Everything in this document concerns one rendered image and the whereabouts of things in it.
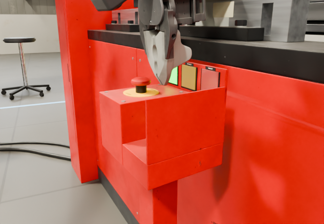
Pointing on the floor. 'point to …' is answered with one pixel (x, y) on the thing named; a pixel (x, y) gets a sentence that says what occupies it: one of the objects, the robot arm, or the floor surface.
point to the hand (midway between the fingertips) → (159, 78)
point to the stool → (22, 68)
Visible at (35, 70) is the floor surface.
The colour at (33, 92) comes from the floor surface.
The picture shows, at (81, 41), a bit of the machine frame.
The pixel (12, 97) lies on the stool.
